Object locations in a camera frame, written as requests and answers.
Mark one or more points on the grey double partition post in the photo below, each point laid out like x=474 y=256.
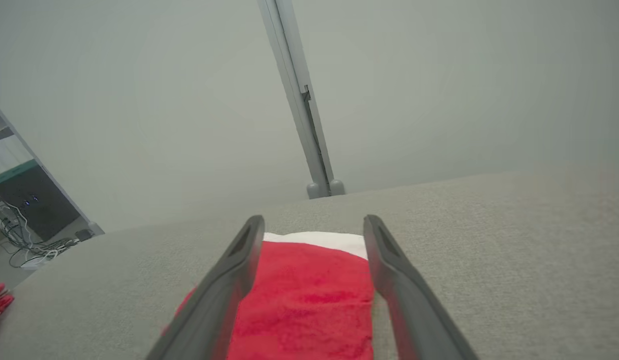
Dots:
x=302 y=110

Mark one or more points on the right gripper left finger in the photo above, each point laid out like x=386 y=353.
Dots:
x=224 y=280

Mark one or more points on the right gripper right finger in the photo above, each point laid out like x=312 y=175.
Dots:
x=404 y=300

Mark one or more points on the small black power adapter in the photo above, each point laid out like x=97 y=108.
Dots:
x=83 y=235

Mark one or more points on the red shorts with white trim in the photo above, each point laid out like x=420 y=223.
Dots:
x=304 y=300

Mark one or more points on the dark cabinet with teal strip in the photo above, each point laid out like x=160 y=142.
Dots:
x=44 y=200

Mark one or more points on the light grey partition edge post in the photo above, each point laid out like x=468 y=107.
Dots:
x=95 y=229

